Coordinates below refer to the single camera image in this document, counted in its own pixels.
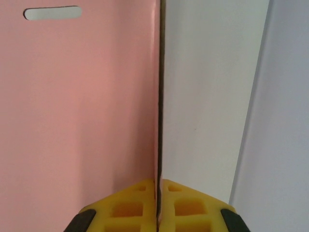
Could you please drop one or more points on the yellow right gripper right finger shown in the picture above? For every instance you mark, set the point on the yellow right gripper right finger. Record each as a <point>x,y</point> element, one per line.
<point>190,210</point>

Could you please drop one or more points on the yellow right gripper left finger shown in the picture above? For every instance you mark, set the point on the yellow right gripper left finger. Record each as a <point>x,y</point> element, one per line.
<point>125,210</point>

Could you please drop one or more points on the pink cloth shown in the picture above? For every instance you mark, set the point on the pink cloth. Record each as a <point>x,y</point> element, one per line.
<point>72,108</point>

